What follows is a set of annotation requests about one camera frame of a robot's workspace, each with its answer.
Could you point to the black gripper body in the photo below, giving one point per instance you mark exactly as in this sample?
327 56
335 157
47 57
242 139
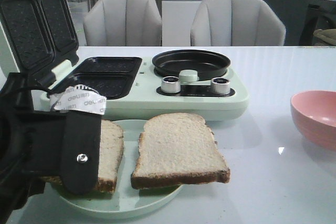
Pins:
31 143

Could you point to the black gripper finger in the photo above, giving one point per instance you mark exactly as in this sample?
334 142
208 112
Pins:
80 152

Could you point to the bread slice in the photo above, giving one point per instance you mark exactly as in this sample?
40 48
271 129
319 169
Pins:
177 149
111 152

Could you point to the breakfast maker hinged lid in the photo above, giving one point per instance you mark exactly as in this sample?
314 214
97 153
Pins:
36 37

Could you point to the pink bowl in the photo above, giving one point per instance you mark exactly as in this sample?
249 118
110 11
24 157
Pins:
313 113

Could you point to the green breakfast maker base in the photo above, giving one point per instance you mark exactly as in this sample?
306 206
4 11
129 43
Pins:
132 90

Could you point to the light green round plate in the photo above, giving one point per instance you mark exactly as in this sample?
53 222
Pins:
125 202

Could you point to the white printed tape label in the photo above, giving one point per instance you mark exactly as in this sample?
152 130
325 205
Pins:
78 98

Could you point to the left silver control knob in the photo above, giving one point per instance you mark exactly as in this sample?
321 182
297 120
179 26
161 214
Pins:
170 85

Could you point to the silver control knob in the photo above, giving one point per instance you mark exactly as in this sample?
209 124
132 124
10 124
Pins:
220 86
170 85

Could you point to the left grey upholstered chair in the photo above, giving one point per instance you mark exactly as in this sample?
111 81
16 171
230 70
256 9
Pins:
123 23

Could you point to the grey upholstered chair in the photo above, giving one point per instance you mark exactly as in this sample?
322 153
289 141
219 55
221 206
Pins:
236 23
123 23

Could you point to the right silver control knob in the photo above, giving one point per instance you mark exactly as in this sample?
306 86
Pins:
220 86

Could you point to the black round frying pan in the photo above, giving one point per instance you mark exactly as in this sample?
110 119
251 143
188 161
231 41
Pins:
208 64

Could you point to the white refrigerator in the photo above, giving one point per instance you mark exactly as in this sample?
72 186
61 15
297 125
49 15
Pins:
177 19

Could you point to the right grey upholstered chair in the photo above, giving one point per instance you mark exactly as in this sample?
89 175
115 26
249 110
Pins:
236 23

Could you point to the green pan handle knob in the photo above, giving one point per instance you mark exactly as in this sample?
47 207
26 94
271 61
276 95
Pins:
188 75

